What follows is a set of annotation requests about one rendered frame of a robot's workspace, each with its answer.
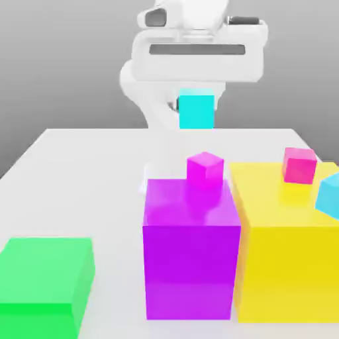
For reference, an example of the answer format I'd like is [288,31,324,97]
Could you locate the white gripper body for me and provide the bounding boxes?
[131,22,269,83]

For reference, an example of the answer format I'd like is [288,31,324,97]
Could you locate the small cyan cube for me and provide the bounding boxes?
[178,88,215,130]

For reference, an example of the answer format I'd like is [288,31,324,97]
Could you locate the small magenta cube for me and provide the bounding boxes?
[186,151,224,187]

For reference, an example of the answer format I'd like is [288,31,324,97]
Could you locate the small pink cube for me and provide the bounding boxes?
[281,147,318,185]

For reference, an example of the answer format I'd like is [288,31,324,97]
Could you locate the small light blue cube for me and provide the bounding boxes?
[315,172,339,220]

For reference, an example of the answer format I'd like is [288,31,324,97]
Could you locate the large purple box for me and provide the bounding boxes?
[142,178,242,320]

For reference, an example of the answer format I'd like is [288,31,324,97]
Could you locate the large yellow box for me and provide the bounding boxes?
[228,161,339,324]

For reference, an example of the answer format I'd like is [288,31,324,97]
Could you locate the large green box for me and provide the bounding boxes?
[0,237,96,339]

